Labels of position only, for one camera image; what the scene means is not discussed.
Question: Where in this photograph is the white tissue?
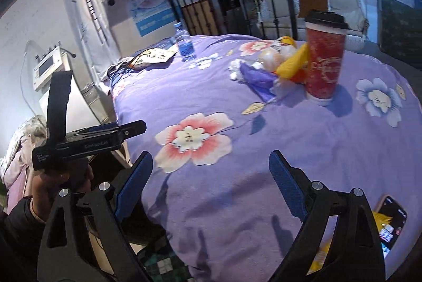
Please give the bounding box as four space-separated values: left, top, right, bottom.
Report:
228 59 244 83

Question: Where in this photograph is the red paper coffee cup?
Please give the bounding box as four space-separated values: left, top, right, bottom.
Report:
305 11 348 106

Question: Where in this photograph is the yellow white drink bottle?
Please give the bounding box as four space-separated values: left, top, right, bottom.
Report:
257 36 298 73

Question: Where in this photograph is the person's left forearm black sleeve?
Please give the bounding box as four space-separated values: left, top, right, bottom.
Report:
1 197 45 281

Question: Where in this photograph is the person's left hand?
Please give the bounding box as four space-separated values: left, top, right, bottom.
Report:
30 158 94 222

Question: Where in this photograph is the white beauty machine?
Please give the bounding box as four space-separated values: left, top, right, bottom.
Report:
19 40 100 132

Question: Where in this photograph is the yellow snack packet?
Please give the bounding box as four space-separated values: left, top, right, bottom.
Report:
308 211 394 276

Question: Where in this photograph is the purple floral bed cover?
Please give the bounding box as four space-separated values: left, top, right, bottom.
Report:
112 35 421 281

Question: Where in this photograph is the smartphone in tan case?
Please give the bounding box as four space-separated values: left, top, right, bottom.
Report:
373 195 408 258

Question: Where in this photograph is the clear water bottle blue label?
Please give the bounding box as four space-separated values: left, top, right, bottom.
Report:
174 22 196 61

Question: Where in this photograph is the white wicker swing sofa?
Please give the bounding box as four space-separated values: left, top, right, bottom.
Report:
257 0 369 52

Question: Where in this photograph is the orange brown cushion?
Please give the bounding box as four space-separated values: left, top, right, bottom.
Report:
298 0 328 18

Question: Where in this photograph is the green floral covered counter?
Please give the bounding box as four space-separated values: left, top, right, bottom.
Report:
377 0 421 70

